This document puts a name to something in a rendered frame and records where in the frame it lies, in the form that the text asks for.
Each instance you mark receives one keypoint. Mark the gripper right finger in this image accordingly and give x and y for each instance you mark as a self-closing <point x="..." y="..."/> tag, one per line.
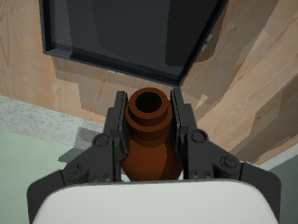
<point x="200" y="156"/>

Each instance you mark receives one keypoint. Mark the brown bottle with blue label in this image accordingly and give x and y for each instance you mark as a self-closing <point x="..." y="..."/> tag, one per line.
<point x="151" y="155"/>

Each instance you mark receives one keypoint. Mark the dark grey tray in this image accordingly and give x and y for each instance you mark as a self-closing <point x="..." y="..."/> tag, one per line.
<point x="155" y="40"/>

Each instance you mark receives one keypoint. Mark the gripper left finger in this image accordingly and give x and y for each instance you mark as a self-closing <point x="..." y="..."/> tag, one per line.
<point x="96" y="164"/>

